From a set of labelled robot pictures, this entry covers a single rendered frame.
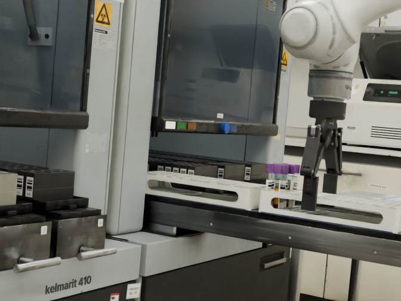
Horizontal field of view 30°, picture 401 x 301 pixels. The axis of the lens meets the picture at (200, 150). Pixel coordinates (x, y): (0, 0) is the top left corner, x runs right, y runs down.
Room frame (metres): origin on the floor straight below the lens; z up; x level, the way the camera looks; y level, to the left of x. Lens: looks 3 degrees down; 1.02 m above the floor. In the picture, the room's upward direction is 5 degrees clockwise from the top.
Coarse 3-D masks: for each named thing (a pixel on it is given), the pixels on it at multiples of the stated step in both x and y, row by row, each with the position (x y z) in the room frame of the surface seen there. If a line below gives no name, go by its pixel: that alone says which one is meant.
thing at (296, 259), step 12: (348, 192) 2.14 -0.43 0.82; (360, 192) 2.17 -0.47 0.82; (372, 192) 2.20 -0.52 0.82; (300, 204) 1.86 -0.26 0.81; (372, 216) 1.75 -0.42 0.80; (300, 252) 1.85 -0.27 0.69; (300, 264) 1.86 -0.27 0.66; (360, 264) 2.22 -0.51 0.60; (300, 276) 1.87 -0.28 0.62; (288, 288) 1.86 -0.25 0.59; (288, 300) 1.86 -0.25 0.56; (348, 300) 2.22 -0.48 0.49
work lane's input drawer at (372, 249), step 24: (144, 216) 1.69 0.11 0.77; (168, 216) 1.66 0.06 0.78; (192, 216) 1.62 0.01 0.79; (216, 216) 1.59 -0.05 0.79; (240, 216) 1.56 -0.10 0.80; (264, 216) 1.55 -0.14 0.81; (264, 240) 1.53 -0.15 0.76; (288, 240) 1.51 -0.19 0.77; (312, 240) 1.48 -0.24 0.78; (336, 240) 1.45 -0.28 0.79; (360, 240) 1.43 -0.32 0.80; (384, 240) 1.41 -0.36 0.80; (384, 264) 1.40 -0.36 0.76
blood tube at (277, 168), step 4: (276, 164) 1.56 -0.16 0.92; (276, 168) 1.55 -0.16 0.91; (280, 168) 1.55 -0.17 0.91; (276, 172) 1.55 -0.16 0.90; (280, 172) 1.55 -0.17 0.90; (276, 176) 1.55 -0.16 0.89; (276, 180) 1.55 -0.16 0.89; (276, 184) 1.55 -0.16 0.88; (276, 188) 1.55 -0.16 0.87; (276, 200) 1.55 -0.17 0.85; (276, 204) 1.55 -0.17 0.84
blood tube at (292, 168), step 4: (292, 164) 1.60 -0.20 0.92; (292, 168) 1.59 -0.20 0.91; (292, 172) 1.59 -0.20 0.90; (288, 176) 1.60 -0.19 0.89; (292, 176) 1.60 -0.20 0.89; (288, 180) 1.60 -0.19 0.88; (292, 180) 1.60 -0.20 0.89; (288, 184) 1.60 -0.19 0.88; (292, 184) 1.60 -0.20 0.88; (288, 188) 1.60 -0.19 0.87; (288, 200) 1.60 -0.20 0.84; (288, 204) 1.60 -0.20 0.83
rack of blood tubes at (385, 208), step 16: (272, 192) 1.55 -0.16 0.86; (288, 192) 1.53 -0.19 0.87; (320, 192) 1.59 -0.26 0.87; (272, 208) 1.55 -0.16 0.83; (288, 208) 1.57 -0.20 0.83; (368, 208) 1.44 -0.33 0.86; (384, 208) 1.43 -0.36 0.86; (400, 208) 1.42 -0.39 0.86; (352, 224) 1.46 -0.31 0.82; (368, 224) 1.44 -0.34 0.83; (384, 224) 1.43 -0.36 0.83; (400, 224) 1.43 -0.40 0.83
